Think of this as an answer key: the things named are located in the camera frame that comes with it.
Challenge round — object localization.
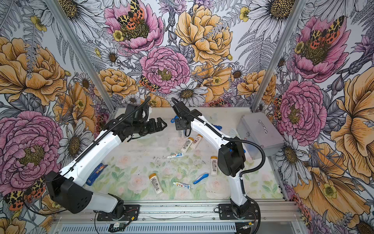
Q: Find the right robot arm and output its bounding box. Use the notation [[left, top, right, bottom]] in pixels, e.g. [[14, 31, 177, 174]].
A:
[[172, 98, 251, 219]]

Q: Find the blue white packet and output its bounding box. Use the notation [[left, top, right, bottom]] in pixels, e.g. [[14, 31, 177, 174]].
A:
[[86, 163, 108, 186]]

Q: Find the silver metal case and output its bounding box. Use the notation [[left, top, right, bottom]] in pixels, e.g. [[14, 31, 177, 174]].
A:
[[237, 112, 285, 157]]

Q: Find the white bottle near front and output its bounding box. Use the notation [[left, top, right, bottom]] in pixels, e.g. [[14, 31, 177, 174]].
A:
[[149, 173, 163, 195]]

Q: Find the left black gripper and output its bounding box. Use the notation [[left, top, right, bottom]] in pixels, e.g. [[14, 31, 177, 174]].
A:
[[133, 118, 167, 137]]

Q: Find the clear plastic cup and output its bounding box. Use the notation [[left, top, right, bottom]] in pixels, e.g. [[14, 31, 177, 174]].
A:
[[178, 130, 187, 138]]

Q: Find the toothpaste tube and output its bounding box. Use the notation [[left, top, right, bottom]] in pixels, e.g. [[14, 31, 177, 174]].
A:
[[173, 181, 191, 189], [167, 153, 184, 159]]

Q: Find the white bottle yellow cap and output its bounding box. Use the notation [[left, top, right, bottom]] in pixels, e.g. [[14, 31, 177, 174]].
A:
[[181, 137, 194, 153], [190, 134, 203, 149], [210, 156, 218, 176]]

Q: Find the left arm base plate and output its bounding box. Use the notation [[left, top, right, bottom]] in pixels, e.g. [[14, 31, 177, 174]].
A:
[[96, 204, 140, 221]]

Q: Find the blue toothbrush case right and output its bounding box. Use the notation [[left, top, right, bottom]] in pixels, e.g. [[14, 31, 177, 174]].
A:
[[193, 173, 209, 184]]

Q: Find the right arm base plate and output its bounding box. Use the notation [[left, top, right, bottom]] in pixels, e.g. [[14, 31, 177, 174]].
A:
[[218, 203, 260, 220]]

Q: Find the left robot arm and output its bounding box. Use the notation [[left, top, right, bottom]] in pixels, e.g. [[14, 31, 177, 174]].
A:
[[45, 103, 167, 219]]

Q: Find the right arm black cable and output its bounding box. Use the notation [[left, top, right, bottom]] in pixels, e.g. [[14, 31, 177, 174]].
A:
[[171, 97, 266, 234]]

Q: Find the blue lid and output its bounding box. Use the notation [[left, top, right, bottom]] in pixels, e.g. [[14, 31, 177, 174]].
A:
[[170, 116, 179, 123], [214, 125, 223, 131]]

